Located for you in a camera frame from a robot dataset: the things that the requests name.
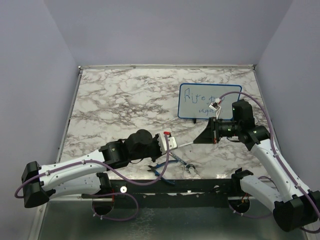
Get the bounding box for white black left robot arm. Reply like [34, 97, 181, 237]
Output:
[14, 129, 176, 209]

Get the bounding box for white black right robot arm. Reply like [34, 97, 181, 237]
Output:
[193, 99, 320, 232]

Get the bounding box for blue handled pliers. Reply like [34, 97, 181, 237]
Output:
[147, 162, 176, 186]

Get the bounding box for silver combination wrench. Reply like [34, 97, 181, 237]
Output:
[169, 152, 197, 174]

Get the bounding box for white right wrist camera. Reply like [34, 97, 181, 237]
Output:
[209, 98, 222, 119]

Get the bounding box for blue framed whiteboard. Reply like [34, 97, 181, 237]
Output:
[177, 83, 242, 120]

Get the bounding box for blue white marker pen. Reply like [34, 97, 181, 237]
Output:
[177, 142, 194, 148]

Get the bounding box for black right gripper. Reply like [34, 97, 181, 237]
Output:
[194, 116, 242, 143]

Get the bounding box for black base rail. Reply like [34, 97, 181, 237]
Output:
[81, 169, 261, 208]

